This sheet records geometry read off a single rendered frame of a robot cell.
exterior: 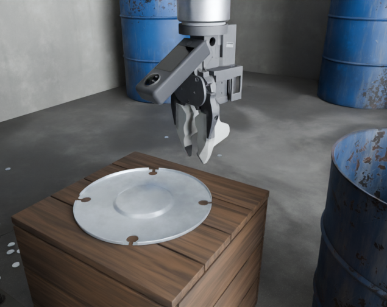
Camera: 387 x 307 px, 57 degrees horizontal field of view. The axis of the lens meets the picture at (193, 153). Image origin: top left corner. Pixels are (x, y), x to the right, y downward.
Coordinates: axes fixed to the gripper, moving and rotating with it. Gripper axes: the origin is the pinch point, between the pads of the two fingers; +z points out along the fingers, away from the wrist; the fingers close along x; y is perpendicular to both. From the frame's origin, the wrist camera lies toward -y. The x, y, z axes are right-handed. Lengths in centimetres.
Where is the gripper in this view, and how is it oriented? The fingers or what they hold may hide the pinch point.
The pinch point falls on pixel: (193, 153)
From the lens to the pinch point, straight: 59.0
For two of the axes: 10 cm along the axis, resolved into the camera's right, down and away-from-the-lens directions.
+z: 0.1, 9.0, 4.3
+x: -6.6, -3.2, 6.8
